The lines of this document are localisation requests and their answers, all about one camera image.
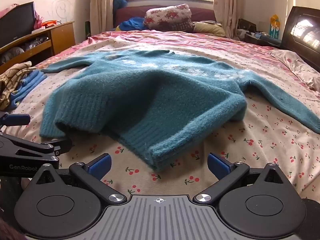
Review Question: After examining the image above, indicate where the maroon sofa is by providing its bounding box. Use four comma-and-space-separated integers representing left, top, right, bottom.
114, 4, 217, 32

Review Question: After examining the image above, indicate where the beige checkered garment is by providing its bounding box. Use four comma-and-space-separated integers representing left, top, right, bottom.
0, 61, 38, 110

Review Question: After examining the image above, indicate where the blue cloth pile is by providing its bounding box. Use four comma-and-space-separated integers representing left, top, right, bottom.
119, 17, 148, 31

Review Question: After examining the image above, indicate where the black television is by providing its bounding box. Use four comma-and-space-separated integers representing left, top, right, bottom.
0, 1, 36, 49

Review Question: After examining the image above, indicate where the cherry print bedsheet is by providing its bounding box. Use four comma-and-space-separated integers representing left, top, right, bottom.
0, 39, 320, 203

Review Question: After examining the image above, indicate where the yellow blue carton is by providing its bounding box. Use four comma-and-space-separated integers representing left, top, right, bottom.
269, 14, 280, 39

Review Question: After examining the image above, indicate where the brown bag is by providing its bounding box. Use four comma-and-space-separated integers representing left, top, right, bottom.
237, 19, 257, 33

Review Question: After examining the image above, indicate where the wooden cabinet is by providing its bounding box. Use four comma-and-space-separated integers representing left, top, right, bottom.
0, 21, 76, 73

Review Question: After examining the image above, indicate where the blue knit garment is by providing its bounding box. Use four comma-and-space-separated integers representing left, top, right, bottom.
9, 70, 48, 109

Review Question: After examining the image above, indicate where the dark nightstand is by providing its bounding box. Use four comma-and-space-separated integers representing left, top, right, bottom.
244, 31, 282, 49

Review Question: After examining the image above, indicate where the pink print pillow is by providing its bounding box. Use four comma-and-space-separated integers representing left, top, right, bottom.
269, 49, 320, 92

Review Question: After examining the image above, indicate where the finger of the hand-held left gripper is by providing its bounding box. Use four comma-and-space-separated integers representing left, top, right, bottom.
0, 112, 31, 132
0, 132, 73, 162

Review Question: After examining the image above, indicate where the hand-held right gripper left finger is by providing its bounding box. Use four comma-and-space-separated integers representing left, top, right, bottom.
27, 153, 128, 204

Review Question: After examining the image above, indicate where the beige curtain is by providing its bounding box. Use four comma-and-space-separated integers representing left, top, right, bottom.
89, 0, 117, 37
213, 0, 247, 39

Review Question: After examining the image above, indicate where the dark wooden headboard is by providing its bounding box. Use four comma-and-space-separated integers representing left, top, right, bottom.
280, 6, 320, 73

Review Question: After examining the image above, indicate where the teal fuzzy towel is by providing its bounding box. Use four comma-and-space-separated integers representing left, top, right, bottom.
39, 49, 320, 172

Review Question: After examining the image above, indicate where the olive pillow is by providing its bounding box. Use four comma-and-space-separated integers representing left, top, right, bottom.
192, 21, 227, 37

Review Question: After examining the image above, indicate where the floral red pillow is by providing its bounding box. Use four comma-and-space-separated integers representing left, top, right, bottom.
143, 4, 193, 32

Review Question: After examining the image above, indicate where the orange object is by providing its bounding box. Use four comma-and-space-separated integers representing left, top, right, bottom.
41, 20, 62, 29

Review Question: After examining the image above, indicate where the pink striped bed sheet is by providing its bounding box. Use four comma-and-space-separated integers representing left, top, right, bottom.
32, 29, 320, 90

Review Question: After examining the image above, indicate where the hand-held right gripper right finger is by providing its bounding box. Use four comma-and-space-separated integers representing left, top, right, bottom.
194, 152, 292, 204

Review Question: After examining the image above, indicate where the blue hanging jacket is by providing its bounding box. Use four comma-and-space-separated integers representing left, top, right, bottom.
112, 0, 128, 18

